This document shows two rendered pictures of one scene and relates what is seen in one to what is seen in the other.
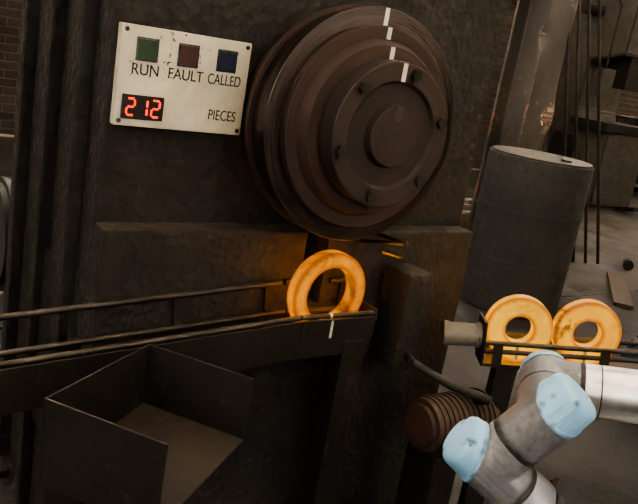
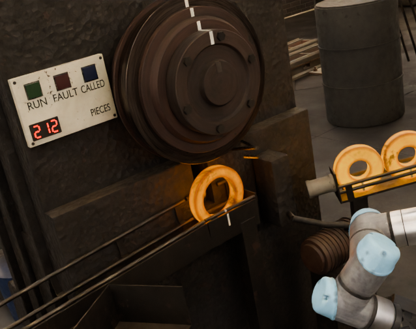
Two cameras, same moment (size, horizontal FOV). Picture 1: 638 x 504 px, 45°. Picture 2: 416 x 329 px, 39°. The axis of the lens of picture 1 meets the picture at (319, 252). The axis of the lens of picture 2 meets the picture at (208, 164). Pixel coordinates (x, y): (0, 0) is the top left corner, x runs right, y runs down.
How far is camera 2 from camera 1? 0.26 m
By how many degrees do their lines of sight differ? 6
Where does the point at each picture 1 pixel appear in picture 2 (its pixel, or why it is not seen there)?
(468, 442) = (325, 297)
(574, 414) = (384, 260)
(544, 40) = not seen: outside the picture
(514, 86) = not seen: outside the picture
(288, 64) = (130, 64)
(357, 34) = (169, 23)
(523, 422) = (354, 274)
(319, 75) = (154, 62)
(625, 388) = not seen: outside the picture
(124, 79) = (26, 116)
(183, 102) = (71, 113)
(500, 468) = (350, 307)
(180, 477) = not seen: outside the picture
